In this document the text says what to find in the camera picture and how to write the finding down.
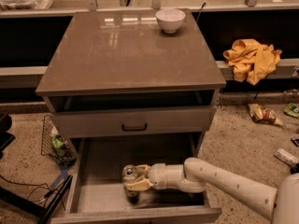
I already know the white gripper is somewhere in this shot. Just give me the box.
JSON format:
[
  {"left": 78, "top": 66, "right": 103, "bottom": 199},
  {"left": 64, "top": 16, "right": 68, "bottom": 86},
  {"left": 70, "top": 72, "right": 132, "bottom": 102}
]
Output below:
[{"left": 125, "top": 163, "right": 167, "bottom": 191}]

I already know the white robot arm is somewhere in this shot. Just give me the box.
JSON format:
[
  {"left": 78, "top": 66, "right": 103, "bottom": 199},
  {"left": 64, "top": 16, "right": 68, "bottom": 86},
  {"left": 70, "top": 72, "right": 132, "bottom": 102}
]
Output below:
[{"left": 122, "top": 158, "right": 299, "bottom": 224}]

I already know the open grey middle drawer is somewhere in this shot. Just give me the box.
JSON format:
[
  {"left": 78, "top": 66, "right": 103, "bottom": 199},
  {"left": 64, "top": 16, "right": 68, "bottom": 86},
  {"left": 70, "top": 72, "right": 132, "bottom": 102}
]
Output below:
[{"left": 50, "top": 133, "right": 221, "bottom": 224}]

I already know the grey drawer cabinet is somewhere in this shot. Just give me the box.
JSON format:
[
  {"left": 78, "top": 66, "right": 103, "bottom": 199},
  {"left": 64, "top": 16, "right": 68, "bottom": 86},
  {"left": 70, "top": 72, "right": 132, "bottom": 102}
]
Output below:
[{"left": 36, "top": 10, "right": 225, "bottom": 157}]

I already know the green snack bag in basket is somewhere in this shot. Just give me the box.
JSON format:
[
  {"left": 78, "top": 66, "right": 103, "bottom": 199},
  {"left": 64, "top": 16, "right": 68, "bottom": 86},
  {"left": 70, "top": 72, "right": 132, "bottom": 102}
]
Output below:
[{"left": 51, "top": 135, "right": 65, "bottom": 157}]

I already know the black metal stand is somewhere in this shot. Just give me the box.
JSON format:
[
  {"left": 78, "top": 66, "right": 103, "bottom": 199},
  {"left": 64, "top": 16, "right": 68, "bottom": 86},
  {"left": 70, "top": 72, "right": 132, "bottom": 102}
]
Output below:
[{"left": 0, "top": 175, "right": 73, "bottom": 224}]

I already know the brown chip bag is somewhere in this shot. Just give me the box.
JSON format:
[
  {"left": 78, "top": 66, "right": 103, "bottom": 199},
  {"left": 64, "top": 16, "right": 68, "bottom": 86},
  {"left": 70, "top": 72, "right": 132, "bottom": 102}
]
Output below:
[{"left": 248, "top": 104, "right": 283, "bottom": 126}]

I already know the black object left edge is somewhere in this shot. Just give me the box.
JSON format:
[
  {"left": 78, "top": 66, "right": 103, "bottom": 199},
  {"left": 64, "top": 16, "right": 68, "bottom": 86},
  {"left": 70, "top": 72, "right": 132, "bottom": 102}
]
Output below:
[{"left": 0, "top": 113, "right": 15, "bottom": 159}]

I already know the white wrapped bar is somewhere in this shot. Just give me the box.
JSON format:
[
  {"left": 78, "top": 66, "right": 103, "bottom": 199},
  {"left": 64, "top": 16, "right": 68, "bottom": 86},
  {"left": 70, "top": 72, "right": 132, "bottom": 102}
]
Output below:
[{"left": 274, "top": 148, "right": 299, "bottom": 167}]

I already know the white ceramic bowl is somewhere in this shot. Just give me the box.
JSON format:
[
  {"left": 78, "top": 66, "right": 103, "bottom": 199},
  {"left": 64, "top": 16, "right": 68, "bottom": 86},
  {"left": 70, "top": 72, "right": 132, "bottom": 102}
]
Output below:
[{"left": 155, "top": 9, "right": 186, "bottom": 34}]

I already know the yellow crumpled cloth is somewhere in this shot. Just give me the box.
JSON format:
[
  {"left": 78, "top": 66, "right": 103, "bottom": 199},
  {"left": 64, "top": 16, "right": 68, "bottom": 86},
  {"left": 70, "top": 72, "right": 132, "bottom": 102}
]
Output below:
[{"left": 223, "top": 39, "right": 282, "bottom": 85}]

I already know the green snack packet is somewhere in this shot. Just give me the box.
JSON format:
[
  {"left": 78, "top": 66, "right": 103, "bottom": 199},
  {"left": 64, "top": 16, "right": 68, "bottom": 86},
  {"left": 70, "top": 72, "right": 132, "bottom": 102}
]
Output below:
[{"left": 284, "top": 103, "right": 299, "bottom": 119}]

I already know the grey top drawer with handle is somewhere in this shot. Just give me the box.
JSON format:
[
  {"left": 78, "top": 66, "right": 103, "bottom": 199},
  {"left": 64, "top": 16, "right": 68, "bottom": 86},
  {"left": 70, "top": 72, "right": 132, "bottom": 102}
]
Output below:
[{"left": 50, "top": 105, "right": 216, "bottom": 138}]

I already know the black cable on floor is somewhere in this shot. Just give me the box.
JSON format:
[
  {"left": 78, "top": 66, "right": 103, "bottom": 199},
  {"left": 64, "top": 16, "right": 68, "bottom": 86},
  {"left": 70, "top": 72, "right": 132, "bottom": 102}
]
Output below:
[{"left": 0, "top": 174, "right": 68, "bottom": 211}]

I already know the wire mesh basket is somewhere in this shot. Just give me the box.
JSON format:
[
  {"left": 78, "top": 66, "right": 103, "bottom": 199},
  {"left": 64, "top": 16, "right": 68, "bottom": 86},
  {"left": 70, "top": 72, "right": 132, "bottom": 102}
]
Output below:
[{"left": 41, "top": 115, "right": 77, "bottom": 167}]

